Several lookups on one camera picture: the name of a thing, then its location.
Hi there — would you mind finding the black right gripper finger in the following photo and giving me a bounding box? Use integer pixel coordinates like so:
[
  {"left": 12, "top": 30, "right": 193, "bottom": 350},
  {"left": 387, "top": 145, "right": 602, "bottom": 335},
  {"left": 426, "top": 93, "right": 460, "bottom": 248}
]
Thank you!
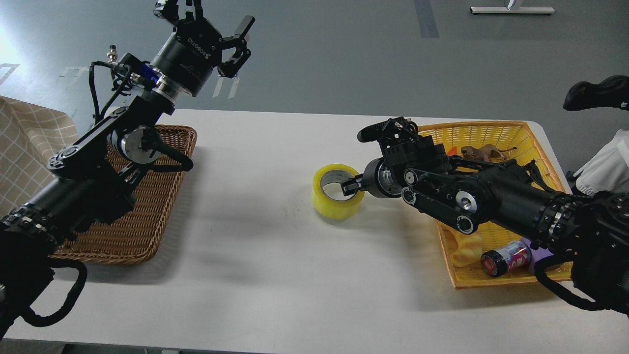
[{"left": 340, "top": 176, "right": 366, "bottom": 197}]

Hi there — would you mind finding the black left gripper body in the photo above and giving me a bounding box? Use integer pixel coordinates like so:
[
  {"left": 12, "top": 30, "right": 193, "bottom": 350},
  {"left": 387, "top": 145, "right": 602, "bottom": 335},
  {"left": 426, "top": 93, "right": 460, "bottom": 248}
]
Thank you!
[{"left": 150, "top": 18, "right": 222, "bottom": 97}]

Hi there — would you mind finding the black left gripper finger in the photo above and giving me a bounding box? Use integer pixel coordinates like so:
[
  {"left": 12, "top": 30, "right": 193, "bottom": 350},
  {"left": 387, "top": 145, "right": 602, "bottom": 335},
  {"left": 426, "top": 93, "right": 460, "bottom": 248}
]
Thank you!
[
  {"left": 217, "top": 15, "right": 256, "bottom": 78},
  {"left": 153, "top": 0, "right": 204, "bottom": 28}
]

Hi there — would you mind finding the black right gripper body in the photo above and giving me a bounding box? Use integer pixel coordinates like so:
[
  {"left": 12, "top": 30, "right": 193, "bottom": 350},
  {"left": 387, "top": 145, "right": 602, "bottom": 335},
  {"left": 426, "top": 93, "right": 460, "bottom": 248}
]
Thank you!
[{"left": 361, "top": 158, "right": 402, "bottom": 199}]

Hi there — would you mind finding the yellow tape roll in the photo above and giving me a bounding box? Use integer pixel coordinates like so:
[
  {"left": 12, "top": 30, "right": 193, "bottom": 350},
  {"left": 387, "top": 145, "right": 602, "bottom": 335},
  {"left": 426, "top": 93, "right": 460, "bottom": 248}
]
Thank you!
[{"left": 311, "top": 164, "right": 365, "bottom": 220}]

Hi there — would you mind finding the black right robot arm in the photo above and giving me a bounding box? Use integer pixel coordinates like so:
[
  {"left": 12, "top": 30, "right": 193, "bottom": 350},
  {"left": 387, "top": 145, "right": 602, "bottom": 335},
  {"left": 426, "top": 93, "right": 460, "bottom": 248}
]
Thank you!
[{"left": 340, "top": 117, "right": 629, "bottom": 314}]

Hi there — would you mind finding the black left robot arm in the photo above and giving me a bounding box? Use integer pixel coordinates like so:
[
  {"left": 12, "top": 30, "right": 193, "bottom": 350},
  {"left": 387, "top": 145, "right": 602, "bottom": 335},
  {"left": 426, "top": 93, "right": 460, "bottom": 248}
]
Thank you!
[{"left": 1, "top": 0, "right": 256, "bottom": 335}]

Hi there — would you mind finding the brown toy animal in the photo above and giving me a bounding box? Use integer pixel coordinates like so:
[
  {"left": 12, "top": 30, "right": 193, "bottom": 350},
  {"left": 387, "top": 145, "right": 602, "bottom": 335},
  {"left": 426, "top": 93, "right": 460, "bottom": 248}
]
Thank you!
[{"left": 460, "top": 144, "right": 517, "bottom": 162}]

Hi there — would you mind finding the yellow toy croissant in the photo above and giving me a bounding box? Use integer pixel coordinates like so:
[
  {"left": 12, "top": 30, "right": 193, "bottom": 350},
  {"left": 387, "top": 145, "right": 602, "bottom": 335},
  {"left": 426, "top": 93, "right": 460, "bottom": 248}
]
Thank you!
[{"left": 450, "top": 231, "right": 483, "bottom": 267}]

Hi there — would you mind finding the yellow plastic basket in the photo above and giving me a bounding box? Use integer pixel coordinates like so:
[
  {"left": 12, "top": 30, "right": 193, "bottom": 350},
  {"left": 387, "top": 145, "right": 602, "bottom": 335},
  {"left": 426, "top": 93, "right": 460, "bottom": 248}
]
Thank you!
[{"left": 419, "top": 120, "right": 568, "bottom": 290}]

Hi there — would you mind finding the red and black can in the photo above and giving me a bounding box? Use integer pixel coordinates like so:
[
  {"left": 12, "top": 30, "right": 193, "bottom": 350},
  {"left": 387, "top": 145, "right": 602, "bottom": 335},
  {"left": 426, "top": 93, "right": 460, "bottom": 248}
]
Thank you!
[{"left": 480, "top": 240, "right": 532, "bottom": 277}]

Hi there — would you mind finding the beige checkered cloth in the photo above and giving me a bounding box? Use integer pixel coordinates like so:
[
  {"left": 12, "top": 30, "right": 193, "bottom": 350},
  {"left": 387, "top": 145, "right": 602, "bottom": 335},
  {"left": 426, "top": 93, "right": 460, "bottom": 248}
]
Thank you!
[{"left": 0, "top": 96, "right": 77, "bottom": 215}]

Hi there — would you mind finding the purple foam block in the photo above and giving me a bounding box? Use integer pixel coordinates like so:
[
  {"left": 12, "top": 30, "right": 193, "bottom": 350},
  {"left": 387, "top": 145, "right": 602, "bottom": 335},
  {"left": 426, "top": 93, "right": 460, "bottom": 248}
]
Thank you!
[{"left": 520, "top": 237, "right": 553, "bottom": 276}]

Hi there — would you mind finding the brown wicker basket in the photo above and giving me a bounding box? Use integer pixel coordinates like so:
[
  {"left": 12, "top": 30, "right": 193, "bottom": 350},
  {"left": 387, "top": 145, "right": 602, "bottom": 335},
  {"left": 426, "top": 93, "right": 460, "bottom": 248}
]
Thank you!
[{"left": 49, "top": 125, "right": 198, "bottom": 265}]

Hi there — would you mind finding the white metal stand base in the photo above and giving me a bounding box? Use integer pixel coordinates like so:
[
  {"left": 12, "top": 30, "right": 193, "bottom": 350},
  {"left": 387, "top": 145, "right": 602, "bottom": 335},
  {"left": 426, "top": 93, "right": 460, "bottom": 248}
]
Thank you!
[{"left": 469, "top": 0, "right": 555, "bottom": 15}]

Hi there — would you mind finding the black shoe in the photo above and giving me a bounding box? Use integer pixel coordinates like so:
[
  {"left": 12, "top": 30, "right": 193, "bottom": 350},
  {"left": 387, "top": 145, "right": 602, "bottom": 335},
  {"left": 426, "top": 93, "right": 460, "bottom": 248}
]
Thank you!
[{"left": 563, "top": 75, "right": 629, "bottom": 111}]

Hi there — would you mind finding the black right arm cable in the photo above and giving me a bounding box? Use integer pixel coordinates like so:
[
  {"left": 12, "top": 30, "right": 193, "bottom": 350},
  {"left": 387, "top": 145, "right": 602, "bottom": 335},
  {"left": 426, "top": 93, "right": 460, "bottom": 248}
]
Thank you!
[{"left": 533, "top": 253, "right": 629, "bottom": 313}]

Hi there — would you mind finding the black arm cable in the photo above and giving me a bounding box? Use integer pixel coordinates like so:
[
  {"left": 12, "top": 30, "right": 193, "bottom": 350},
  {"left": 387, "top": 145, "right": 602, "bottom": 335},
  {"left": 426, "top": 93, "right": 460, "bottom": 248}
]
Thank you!
[
  {"left": 533, "top": 253, "right": 629, "bottom": 313},
  {"left": 20, "top": 260, "right": 88, "bottom": 328}
]

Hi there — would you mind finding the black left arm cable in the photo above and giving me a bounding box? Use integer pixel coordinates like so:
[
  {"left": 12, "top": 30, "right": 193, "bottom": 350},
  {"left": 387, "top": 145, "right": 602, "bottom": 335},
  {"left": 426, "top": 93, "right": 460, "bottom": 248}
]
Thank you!
[{"left": 20, "top": 260, "right": 88, "bottom": 328}]

